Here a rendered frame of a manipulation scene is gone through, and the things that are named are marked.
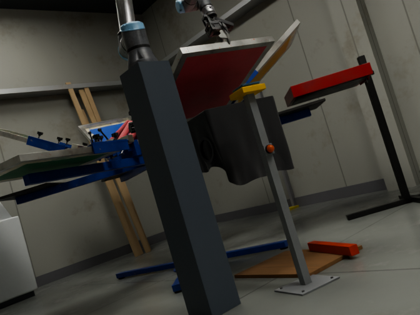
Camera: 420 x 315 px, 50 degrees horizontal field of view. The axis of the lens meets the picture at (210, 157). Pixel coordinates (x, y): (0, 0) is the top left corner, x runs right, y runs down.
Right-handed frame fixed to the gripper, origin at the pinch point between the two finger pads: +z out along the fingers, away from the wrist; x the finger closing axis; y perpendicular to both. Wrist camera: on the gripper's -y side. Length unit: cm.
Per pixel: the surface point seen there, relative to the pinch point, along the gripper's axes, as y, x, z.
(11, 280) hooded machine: 127, -321, 18
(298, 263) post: 15, -7, 117
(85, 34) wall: -52, -360, -299
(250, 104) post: 14.3, 13.1, 43.3
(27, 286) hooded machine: 114, -328, 28
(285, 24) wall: -222, -175, -136
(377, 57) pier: -235, -102, -31
